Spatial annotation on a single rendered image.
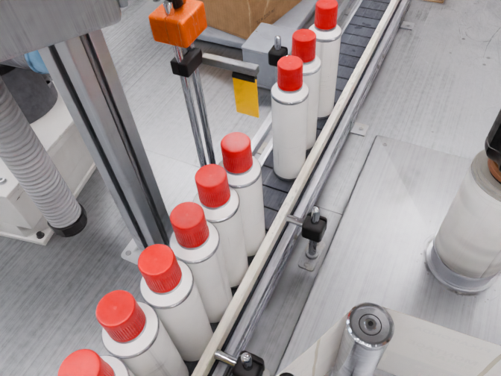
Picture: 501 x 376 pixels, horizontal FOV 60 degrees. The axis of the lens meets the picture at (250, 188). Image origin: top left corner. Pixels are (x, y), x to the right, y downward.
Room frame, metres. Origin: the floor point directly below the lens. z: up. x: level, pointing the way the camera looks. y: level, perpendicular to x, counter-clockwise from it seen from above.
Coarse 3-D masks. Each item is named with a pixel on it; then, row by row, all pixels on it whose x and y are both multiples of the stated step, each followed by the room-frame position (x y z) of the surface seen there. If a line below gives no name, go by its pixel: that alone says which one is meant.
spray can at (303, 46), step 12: (300, 36) 0.52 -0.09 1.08; (312, 36) 0.52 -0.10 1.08; (300, 48) 0.51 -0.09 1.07; (312, 48) 0.51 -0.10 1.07; (312, 60) 0.52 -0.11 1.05; (312, 72) 0.50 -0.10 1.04; (312, 84) 0.50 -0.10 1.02; (312, 96) 0.50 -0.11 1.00; (312, 108) 0.51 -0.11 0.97; (312, 120) 0.51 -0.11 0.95; (312, 132) 0.51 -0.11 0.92; (312, 144) 0.51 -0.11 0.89
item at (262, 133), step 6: (348, 0) 0.83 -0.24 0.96; (342, 6) 0.81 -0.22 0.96; (348, 6) 0.83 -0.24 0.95; (342, 12) 0.79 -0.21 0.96; (270, 114) 0.51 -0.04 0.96; (270, 120) 0.50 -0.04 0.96; (264, 126) 0.49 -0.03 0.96; (270, 126) 0.49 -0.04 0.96; (258, 132) 0.48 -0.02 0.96; (264, 132) 0.47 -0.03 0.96; (258, 138) 0.46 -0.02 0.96; (264, 138) 0.47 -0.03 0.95; (252, 144) 0.45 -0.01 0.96; (258, 144) 0.45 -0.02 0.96; (252, 150) 0.44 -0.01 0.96
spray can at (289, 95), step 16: (288, 64) 0.46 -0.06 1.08; (288, 80) 0.45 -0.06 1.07; (272, 96) 0.46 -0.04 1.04; (288, 96) 0.45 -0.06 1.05; (304, 96) 0.45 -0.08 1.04; (272, 112) 0.46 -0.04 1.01; (288, 112) 0.44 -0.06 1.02; (304, 112) 0.45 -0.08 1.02; (272, 128) 0.47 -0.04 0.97; (288, 128) 0.44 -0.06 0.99; (304, 128) 0.45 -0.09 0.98; (288, 144) 0.44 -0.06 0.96; (304, 144) 0.45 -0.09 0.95; (288, 160) 0.44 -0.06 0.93; (304, 160) 0.46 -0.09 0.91; (288, 176) 0.44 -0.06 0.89
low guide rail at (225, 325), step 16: (384, 16) 0.84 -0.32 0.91; (368, 48) 0.73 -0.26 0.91; (352, 80) 0.64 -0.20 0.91; (336, 112) 0.55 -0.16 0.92; (320, 144) 0.48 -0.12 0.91; (304, 176) 0.42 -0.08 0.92; (288, 208) 0.36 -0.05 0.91; (272, 224) 0.34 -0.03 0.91; (272, 240) 0.31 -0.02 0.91; (256, 256) 0.29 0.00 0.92; (256, 272) 0.27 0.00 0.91; (240, 288) 0.25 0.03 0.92; (240, 304) 0.23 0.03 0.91; (224, 320) 0.21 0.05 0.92; (224, 336) 0.19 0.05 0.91; (208, 352) 0.17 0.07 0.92; (208, 368) 0.16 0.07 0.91
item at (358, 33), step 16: (368, 0) 0.97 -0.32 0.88; (384, 0) 0.97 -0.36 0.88; (400, 0) 0.96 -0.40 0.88; (368, 16) 0.90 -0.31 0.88; (352, 32) 0.85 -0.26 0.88; (368, 32) 0.84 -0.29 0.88; (384, 32) 0.83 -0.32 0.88; (352, 48) 0.78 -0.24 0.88; (352, 64) 0.73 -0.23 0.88; (368, 64) 0.73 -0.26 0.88; (336, 80) 0.69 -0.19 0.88; (336, 96) 0.64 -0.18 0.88; (352, 96) 0.64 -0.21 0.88; (320, 128) 0.56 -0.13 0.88; (336, 128) 0.58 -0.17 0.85; (272, 160) 0.49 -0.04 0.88; (320, 160) 0.50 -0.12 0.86; (272, 176) 0.46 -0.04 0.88; (272, 192) 0.42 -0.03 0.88; (288, 192) 0.42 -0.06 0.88; (272, 208) 0.39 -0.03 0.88; (288, 224) 0.38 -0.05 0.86; (192, 368) 0.17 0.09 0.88
